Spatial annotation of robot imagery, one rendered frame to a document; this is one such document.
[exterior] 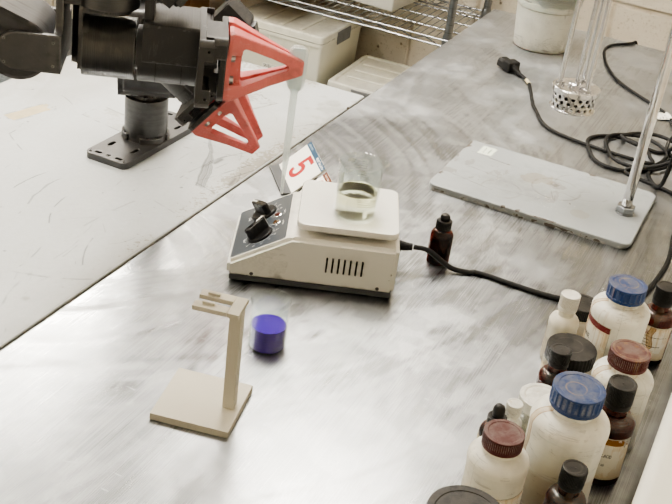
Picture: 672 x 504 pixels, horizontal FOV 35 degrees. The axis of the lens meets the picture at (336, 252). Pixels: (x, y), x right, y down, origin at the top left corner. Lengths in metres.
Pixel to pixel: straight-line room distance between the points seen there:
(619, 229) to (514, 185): 0.17
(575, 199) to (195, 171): 0.55
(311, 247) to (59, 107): 0.61
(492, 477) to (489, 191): 0.70
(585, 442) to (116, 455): 0.42
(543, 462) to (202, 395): 0.34
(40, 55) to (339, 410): 0.45
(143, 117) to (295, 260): 0.41
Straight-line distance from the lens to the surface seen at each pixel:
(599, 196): 1.63
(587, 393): 0.97
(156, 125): 1.58
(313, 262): 1.25
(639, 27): 3.63
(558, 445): 0.97
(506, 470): 0.95
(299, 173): 1.51
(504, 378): 1.19
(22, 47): 0.99
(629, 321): 1.18
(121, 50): 0.99
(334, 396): 1.11
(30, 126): 1.66
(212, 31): 0.98
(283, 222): 1.29
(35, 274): 1.28
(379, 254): 1.25
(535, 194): 1.59
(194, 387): 1.09
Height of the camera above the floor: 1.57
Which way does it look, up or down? 30 degrees down
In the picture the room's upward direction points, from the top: 8 degrees clockwise
